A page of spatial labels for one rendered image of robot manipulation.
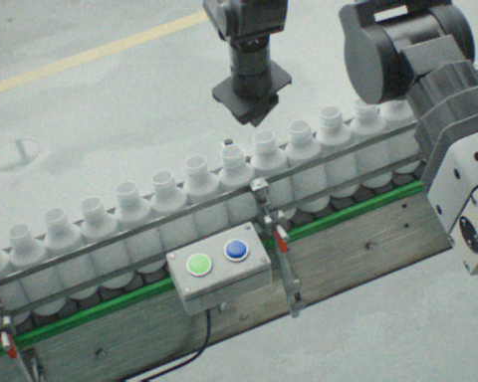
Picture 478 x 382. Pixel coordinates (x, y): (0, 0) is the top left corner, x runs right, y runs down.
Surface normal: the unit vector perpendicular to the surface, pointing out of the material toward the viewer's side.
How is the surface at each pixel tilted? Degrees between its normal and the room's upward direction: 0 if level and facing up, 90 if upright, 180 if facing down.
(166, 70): 0
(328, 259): 90
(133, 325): 90
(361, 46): 82
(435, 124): 61
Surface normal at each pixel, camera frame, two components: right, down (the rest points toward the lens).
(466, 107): -0.17, -0.33
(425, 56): 0.15, -0.44
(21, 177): -0.18, -0.77
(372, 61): -0.91, 0.29
